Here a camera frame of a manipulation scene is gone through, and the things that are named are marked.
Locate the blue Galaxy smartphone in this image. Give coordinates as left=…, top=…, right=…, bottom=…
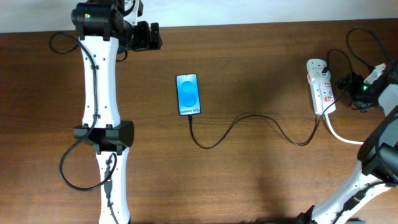
left=176, top=73, right=201, bottom=116

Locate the black USB charging cable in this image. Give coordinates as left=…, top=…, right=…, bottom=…
left=187, top=48, right=354, bottom=150

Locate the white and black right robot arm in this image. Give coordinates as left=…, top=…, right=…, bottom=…
left=293, top=65, right=397, bottom=224

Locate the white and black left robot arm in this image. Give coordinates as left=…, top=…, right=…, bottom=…
left=72, top=1, right=162, bottom=223

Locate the white USB charger adapter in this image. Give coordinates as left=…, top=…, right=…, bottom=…
left=306, top=58, right=331, bottom=85

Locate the white power strip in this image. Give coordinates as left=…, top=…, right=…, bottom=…
left=306, top=58, right=337, bottom=116

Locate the white power strip cord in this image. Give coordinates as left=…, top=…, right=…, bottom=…
left=323, top=113, right=364, bottom=146

